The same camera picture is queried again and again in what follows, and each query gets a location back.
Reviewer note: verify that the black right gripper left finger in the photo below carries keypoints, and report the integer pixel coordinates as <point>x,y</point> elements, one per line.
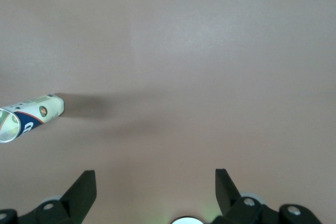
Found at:
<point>78,195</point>

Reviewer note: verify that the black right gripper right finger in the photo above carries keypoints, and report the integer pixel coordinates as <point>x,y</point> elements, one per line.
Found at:
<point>225,192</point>

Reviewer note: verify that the white blue tennis ball can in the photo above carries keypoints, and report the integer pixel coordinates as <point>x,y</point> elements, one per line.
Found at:
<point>39,113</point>

